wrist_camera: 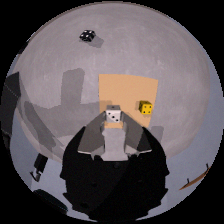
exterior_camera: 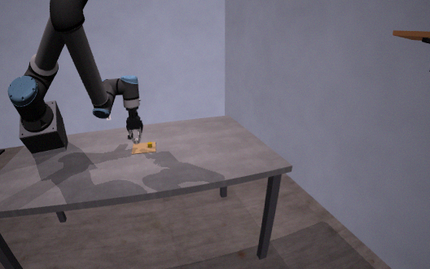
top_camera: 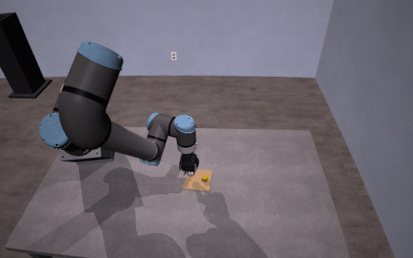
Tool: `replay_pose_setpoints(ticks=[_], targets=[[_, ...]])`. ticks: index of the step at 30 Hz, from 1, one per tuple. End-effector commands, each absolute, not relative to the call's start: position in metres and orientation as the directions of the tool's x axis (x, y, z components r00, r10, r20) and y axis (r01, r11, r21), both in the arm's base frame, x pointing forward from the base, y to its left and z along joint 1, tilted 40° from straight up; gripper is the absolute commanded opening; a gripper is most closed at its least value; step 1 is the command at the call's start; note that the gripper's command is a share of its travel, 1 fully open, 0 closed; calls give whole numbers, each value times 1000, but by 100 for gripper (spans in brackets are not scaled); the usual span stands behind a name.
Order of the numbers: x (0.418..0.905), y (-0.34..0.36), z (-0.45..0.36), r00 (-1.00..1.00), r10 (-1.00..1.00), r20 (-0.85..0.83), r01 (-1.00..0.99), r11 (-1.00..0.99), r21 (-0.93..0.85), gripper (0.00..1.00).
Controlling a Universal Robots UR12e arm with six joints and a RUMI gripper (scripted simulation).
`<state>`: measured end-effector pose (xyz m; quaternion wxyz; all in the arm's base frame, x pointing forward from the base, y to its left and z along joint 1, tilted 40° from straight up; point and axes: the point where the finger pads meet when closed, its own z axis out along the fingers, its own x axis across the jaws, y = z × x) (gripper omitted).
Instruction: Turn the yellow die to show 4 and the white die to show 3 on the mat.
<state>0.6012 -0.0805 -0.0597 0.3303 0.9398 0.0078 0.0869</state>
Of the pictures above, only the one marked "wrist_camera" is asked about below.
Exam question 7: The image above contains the tan square mat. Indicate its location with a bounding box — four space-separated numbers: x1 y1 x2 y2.
99 74 158 127

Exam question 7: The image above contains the yellow die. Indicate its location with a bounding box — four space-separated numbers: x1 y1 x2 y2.
138 101 153 114

